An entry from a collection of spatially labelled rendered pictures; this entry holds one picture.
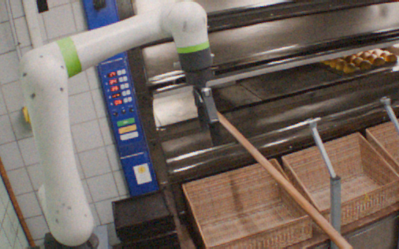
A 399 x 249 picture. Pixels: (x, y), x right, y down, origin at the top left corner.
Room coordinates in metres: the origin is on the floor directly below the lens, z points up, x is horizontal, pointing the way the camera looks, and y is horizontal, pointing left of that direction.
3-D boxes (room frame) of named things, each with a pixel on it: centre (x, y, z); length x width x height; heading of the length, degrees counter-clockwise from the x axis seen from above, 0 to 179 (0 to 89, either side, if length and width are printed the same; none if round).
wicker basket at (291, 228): (1.95, -0.15, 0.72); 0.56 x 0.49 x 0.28; 100
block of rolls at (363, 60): (2.85, -1.16, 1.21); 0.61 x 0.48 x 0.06; 10
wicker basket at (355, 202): (2.05, -0.74, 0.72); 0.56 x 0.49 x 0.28; 101
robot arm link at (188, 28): (1.23, -0.02, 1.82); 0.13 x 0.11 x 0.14; 23
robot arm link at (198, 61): (1.22, -0.02, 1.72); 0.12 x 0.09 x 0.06; 100
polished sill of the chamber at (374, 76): (2.33, -0.66, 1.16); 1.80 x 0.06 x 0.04; 100
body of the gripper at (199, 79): (1.22, -0.02, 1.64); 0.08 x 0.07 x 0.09; 10
